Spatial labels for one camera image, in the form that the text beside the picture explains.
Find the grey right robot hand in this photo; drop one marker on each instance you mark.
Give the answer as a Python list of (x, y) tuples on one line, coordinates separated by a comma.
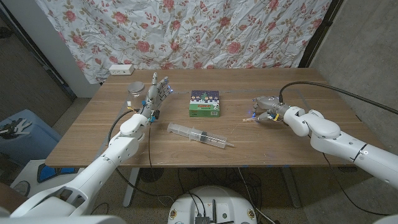
[(270, 104)]

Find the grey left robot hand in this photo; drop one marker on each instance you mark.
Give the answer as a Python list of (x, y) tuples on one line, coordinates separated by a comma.
[(152, 96)]

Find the wooden clothespin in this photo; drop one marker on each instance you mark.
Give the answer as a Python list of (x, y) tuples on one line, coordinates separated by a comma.
[(247, 119)]

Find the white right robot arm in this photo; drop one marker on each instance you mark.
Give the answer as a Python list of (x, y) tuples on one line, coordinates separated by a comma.
[(326, 130)]

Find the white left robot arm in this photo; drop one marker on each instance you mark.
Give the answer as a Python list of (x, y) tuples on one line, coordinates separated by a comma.
[(102, 168)]

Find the green cartoon print box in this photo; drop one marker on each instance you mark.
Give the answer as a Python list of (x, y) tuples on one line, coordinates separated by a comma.
[(204, 105)]

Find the clear plastic syringe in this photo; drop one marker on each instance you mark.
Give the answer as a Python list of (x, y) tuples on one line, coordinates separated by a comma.
[(199, 135)]

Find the white power strip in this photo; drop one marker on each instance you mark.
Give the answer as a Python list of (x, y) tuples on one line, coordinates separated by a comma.
[(121, 69)]

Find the floral rose backdrop cloth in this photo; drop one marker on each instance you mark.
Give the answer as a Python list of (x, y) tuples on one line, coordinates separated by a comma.
[(186, 31)]

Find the black round floor base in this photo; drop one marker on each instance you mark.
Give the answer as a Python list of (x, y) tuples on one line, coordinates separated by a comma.
[(150, 174)]

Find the grey table leg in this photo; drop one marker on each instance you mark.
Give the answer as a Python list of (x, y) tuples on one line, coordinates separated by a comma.
[(290, 186)]

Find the black backdrop stand pole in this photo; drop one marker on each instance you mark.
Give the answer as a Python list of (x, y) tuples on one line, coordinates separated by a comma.
[(320, 34), (40, 56)]

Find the white table leg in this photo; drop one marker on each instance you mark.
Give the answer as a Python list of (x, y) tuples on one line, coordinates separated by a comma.
[(130, 186)]

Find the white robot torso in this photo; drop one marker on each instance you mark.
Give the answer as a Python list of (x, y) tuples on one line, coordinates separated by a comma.
[(211, 205)]

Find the blue storage bin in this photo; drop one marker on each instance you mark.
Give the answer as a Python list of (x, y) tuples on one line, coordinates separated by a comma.
[(31, 146)]

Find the white and blue floor pad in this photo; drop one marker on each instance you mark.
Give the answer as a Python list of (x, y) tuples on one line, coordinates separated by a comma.
[(31, 169)]

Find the black and white gloves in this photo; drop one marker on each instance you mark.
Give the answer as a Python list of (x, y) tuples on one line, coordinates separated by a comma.
[(12, 129)]

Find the grey sneaker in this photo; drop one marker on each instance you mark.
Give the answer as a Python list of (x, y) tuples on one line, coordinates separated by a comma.
[(21, 188)]

